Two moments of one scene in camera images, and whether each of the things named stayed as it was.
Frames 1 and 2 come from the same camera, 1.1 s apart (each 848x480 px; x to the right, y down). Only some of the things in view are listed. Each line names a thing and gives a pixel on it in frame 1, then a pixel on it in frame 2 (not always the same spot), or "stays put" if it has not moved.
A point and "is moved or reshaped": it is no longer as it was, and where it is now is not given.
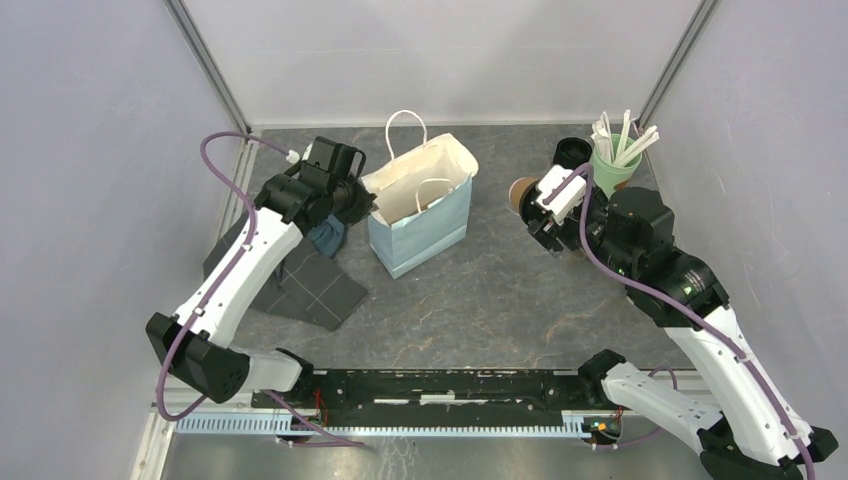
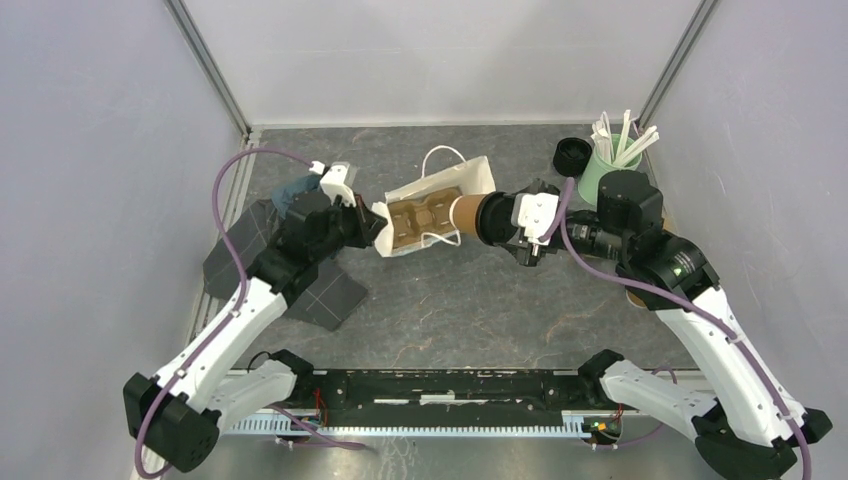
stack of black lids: x=571 y=152 stays put
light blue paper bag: x=423 y=194 is moved or reshaped
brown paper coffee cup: x=517 y=188 -> x=463 y=210
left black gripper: x=364 y=205 -> x=369 y=224
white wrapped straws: x=619 y=157 stays put
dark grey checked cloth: x=309 y=285 stays put
